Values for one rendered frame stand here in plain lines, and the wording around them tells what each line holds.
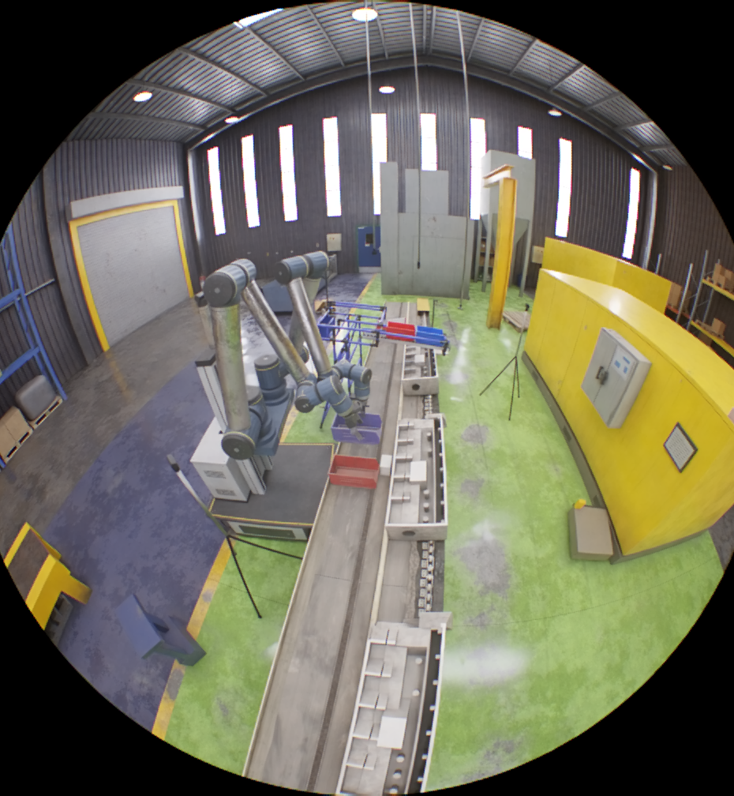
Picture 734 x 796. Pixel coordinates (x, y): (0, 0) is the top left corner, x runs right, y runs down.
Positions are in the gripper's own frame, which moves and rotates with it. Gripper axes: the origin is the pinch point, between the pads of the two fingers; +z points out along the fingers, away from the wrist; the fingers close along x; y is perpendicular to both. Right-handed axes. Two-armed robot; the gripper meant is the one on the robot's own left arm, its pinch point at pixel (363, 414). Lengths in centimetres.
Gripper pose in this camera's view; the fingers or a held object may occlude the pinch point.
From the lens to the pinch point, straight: 206.1
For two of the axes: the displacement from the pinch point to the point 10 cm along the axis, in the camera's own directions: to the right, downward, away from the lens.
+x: 1.5, -5.9, 7.9
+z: 0.3, 8.1, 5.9
